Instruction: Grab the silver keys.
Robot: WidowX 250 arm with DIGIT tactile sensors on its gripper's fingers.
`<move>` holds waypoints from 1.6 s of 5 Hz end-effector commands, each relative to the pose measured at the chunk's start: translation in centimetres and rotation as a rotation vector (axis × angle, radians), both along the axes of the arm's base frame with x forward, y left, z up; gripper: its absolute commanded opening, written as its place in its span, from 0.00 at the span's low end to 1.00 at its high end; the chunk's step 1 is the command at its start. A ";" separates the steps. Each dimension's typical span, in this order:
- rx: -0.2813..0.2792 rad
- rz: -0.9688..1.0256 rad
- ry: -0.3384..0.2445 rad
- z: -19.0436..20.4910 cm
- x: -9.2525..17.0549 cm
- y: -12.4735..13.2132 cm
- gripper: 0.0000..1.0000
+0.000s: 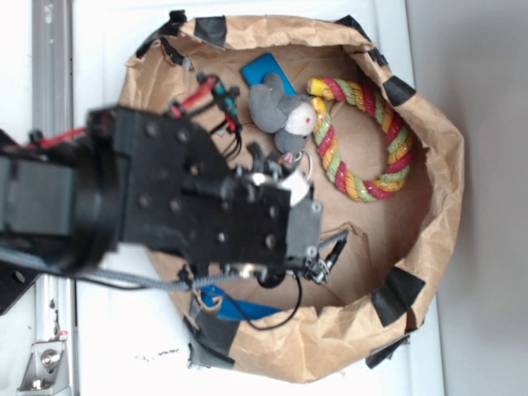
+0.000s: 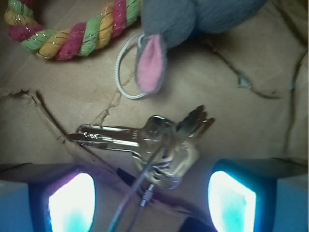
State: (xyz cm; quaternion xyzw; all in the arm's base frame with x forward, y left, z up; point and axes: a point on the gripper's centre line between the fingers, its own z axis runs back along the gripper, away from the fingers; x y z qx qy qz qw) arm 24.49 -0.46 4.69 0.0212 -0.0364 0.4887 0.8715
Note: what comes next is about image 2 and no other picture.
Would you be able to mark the silver key bunch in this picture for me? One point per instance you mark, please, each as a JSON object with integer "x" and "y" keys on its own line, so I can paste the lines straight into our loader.
{"x": 163, "y": 150}

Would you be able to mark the brown paper bag bin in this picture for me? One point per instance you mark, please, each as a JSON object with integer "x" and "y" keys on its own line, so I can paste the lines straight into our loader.
{"x": 253, "y": 80}

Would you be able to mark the multicolour rope ring toy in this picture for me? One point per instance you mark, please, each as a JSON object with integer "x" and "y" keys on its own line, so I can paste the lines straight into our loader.
{"x": 81, "y": 40}

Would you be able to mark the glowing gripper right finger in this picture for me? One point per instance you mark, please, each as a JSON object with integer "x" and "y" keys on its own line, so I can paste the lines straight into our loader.
{"x": 242, "y": 195}

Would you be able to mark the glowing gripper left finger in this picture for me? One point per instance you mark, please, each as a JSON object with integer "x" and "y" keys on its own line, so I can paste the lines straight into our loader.
{"x": 62, "y": 198}

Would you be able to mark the grey plush mouse toy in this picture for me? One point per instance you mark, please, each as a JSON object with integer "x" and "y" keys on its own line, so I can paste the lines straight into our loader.
{"x": 168, "y": 23}

